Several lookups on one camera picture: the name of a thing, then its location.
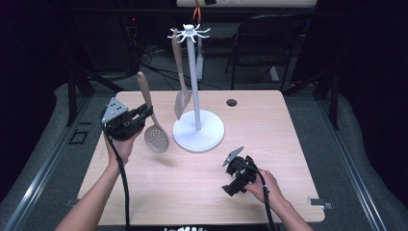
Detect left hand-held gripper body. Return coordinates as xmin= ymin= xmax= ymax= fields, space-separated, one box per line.
xmin=100 ymin=96 xmax=146 ymax=142

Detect orange hanging cable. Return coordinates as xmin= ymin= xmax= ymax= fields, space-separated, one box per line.
xmin=191 ymin=0 xmax=203 ymax=24

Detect white power strip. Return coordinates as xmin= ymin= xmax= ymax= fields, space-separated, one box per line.
xmin=268 ymin=65 xmax=281 ymax=84

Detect black folding chair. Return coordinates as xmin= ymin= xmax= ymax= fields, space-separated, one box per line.
xmin=224 ymin=13 xmax=306 ymax=92

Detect person's left hand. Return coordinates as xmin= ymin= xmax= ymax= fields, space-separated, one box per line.
xmin=103 ymin=127 xmax=144 ymax=167

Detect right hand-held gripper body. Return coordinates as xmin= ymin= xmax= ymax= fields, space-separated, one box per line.
xmin=221 ymin=145 xmax=260 ymax=191

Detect person's right hand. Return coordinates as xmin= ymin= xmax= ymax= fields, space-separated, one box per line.
xmin=244 ymin=168 xmax=286 ymax=205

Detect beige solid spatula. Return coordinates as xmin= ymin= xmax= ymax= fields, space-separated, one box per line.
xmin=170 ymin=28 xmax=193 ymax=121

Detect dark equipment with red light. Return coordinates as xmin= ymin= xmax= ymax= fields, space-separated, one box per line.
xmin=121 ymin=13 xmax=143 ymax=76

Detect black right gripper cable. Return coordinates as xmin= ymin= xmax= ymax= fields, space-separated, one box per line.
xmin=244 ymin=164 xmax=277 ymax=231

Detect black tape square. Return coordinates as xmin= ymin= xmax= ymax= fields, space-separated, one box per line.
xmin=67 ymin=128 xmax=89 ymax=145

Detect black metal stand frame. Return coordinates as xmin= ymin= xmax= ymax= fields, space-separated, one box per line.
xmin=65 ymin=62 xmax=127 ymax=128
xmin=282 ymin=68 xmax=341 ymax=131

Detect black floor cables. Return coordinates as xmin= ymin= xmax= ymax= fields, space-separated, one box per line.
xmin=140 ymin=44 xmax=223 ymax=91

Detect white object at picture edge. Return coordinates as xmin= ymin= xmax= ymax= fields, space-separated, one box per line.
xmin=163 ymin=225 xmax=207 ymax=231

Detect white utensil rack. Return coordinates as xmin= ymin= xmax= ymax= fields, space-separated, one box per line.
xmin=166 ymin=23 xmax=226 ymax=153

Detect aluminium floor rail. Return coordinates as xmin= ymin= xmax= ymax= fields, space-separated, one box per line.
xmin=315 ymin=95 xmax=390 ymax=231
xmin=2 ymin=95 xmax=94 ymax=231

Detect beige round skimmer spoon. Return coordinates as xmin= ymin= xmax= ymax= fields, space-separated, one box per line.
xmin=137 ymin=70 xmax=170 ymax=154

